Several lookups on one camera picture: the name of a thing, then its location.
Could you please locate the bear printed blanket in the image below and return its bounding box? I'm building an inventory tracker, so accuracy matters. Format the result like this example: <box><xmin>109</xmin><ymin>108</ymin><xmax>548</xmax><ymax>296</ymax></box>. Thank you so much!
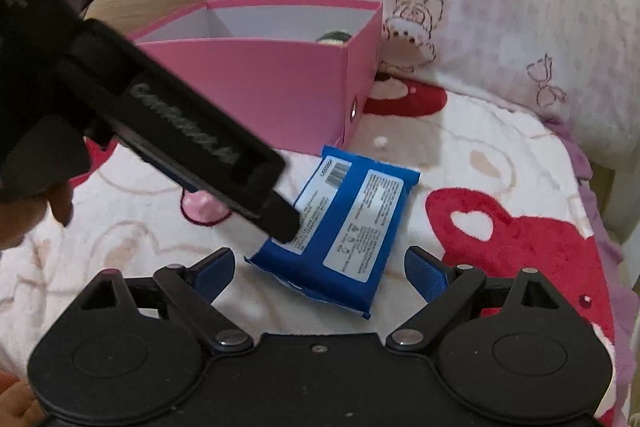
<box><xmin>0</xmin><ymin>77</ymin><xmax>640</xmax><ymax>427</ymax></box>

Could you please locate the pink cardboard box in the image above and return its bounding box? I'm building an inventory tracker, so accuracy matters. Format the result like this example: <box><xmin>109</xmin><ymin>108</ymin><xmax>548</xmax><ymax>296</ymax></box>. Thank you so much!
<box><xmin>70</xmin><ymin>0</ymin><xmax>385</xmax><ymax>188</ymax></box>

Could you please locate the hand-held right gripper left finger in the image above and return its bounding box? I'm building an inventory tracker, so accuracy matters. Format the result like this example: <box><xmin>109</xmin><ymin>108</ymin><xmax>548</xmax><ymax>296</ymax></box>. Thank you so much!
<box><xmin>75</xmin><ymin>247</ymin><xmax>253</xmax><ymax>354</ymax></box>

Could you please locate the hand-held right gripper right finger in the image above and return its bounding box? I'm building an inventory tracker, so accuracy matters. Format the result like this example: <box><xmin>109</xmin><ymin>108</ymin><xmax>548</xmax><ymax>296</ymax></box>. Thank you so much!
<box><xmin>386</xmin><ymin>246</ymin><xmax>566</xmax><ymax>352</ymax></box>

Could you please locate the person's left hand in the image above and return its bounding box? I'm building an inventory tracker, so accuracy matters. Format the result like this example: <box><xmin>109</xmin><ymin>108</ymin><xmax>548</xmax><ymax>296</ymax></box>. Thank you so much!
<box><xmin>0</xmin><ymin>182</ymin><xmax>75</xmax><ymax>253</ymax></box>

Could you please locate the blue snack packet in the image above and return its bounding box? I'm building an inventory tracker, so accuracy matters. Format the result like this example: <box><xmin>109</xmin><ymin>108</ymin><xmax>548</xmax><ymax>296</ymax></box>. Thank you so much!
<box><xmin>244</xmin><ymin>145</ymin><xmax>422</xmax><ymax>320</ymax></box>

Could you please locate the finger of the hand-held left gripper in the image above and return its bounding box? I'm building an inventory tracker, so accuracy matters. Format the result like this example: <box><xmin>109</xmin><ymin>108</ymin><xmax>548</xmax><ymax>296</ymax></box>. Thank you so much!
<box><xmin>82</xmin><ymin>21</ymin><xmax>303</xmax><ymax>244</ymax></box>

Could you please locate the white floral pillow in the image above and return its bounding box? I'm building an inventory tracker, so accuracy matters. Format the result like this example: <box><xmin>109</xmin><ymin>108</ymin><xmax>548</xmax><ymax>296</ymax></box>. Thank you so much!
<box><xmin>297</xmin><ymin>0</ymin><xmax>640</xmax><ymax>168</ymax></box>

